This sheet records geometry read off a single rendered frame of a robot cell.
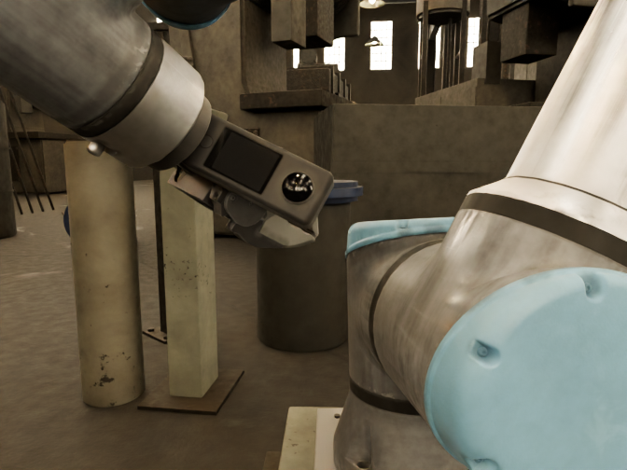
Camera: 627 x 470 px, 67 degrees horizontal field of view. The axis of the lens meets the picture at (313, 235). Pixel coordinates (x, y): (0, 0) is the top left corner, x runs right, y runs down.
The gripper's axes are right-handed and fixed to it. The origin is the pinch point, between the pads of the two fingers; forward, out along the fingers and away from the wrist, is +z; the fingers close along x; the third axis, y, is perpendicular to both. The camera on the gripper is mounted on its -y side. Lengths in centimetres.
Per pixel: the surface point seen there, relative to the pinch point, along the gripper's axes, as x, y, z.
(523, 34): -207, 110, 209
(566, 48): -225, 94, 241
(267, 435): 30.6, 15.0, 35.5
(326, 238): -9, 40, 53
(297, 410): 20.9, 4.6, 22.9
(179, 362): 30, 38, 30
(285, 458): 24.1, -2.3, 14.5
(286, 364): 22, 34, 57
